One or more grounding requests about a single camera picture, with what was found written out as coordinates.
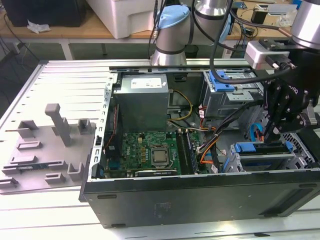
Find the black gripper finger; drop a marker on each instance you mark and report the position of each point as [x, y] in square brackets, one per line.
[297, 122]
[278, 105]

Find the hard disk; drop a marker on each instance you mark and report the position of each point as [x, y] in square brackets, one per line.
[246, 147]

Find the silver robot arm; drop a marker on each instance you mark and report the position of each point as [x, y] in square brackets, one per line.
[172, 32]

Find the grey metal disk bay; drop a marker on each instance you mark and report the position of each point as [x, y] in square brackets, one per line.
[262, 157]

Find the grey optical drive cage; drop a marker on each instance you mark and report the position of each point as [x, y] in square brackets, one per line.
[225, 102]

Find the blue plastic latch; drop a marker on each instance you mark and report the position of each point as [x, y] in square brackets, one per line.
[225, 86]

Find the clear plastic bag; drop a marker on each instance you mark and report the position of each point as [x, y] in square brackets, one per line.
[286, 20]

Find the grey flat box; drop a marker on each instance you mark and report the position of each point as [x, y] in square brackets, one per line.
[282, 9]

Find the small black device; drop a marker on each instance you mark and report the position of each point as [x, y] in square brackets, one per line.
[260, 16]

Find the black RAM stick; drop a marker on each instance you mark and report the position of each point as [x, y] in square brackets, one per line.
[192, 155]

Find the black RAM slot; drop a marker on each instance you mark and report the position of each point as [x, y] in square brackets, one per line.
[182, 155]

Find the silver CPU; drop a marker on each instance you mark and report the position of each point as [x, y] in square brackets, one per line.
[160, 156]

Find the CPU socket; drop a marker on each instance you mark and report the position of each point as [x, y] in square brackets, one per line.
[160, 166]

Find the grey power supply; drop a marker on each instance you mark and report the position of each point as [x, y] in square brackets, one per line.
[140, 107]

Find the black graphics card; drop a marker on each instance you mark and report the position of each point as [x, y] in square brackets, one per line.
[155, 173]

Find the black PC case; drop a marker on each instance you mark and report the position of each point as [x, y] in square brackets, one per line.
[175, 205]

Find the green motherboard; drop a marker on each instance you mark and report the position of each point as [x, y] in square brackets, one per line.
[135, 142]

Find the white plastic box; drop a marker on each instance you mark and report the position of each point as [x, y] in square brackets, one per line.
[112, 17]

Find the wooden desk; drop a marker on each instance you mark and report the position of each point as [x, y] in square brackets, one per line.
[75, 32]

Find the grey parts rack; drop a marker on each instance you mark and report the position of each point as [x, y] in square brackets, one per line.
[50, 155]

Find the large black box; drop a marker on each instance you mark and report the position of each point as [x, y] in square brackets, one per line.
[50, 12]

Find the crumpled white paper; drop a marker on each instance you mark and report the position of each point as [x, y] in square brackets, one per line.
[38, 27]

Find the green RAM stick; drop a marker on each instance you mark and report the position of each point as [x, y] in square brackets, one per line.
[31, 167]

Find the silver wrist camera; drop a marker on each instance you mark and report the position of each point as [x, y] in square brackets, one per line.
[255, 55]

